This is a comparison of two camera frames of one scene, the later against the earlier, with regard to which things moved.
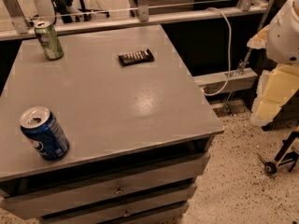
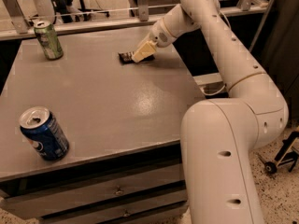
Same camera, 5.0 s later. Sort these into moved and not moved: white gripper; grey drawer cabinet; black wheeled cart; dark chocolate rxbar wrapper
Moved: white gripper
Not moved: dark chocolate rxbar wrapper; black wheeled cart; grey drawer cabinet
